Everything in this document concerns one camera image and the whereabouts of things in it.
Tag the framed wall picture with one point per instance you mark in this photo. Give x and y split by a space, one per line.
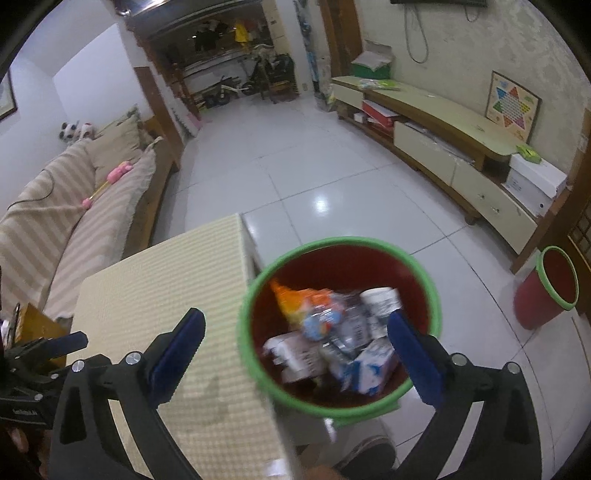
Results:
7 97

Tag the orange snack wrapper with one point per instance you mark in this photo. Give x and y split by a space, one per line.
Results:
295 297

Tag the clear plastic bottle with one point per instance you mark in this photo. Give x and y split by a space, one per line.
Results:
323 325

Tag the open green white box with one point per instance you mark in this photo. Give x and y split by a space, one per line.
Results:
374 62

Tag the striped covered sofa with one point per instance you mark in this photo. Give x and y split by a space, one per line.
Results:
69 217

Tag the pink carton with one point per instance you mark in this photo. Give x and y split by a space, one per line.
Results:
295 355

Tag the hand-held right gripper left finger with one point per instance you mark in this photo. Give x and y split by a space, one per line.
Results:
178 355

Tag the black television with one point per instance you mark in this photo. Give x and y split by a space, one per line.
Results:
438 2

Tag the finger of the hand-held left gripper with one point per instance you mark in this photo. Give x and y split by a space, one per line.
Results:
51 347

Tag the checked tablecloth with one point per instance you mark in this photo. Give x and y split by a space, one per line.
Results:
184 277

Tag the flat green packet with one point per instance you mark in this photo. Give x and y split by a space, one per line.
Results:
378 84

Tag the white cardboard box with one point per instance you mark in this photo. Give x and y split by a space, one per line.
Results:
535 177

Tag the panda plush toy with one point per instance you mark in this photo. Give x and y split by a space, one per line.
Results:
74 131

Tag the large red green-rimmed bin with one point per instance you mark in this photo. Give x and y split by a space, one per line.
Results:
415 277

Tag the star checkers board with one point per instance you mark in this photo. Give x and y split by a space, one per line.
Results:
512 104

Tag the small green packet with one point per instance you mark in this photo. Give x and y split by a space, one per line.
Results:
527 153

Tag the beige pillow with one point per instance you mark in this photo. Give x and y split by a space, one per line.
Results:
115 143

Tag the pink toy wand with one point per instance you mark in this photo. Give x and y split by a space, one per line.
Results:
108 182

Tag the wooden side table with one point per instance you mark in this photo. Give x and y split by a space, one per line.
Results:
37 323

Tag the white balance bike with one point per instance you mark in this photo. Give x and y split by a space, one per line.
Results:
226 90

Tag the wooden television cabinet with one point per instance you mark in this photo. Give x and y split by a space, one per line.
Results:
438 134

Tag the red boxes in cabinet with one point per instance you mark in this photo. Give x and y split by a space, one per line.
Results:
376 113

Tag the small red green-rimmed bin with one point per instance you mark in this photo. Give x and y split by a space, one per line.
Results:
540 300

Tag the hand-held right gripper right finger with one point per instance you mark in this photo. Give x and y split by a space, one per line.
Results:
415 362

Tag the person's shoe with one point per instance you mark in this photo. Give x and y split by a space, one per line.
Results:
364 454

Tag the white paper cup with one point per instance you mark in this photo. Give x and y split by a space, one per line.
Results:
379 304

